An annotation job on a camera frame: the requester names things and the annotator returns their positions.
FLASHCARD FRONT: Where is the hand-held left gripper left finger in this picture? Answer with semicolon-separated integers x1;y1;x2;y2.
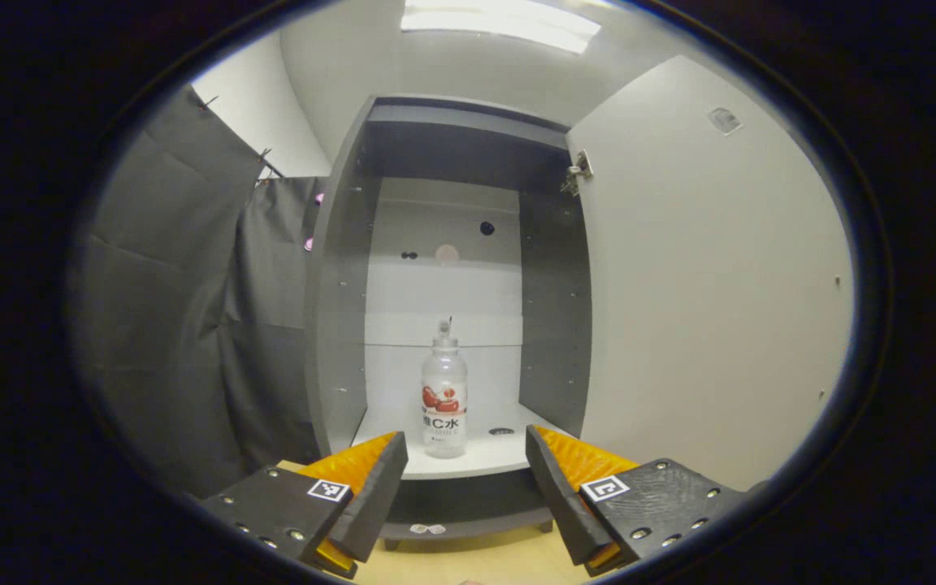
198;430;409;579

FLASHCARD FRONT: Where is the black backdrop cloth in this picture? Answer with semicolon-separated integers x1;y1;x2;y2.
70;85;327;496

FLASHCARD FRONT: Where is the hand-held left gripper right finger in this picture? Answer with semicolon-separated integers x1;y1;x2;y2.
525;423;749;578

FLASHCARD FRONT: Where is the ceiling light panel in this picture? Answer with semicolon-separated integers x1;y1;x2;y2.
401;0;602;54

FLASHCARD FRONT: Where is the metal door hinge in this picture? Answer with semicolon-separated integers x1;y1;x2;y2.
561;150;595;197

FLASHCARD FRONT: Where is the clear bottle with red label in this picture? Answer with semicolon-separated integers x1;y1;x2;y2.
422;318;469;459

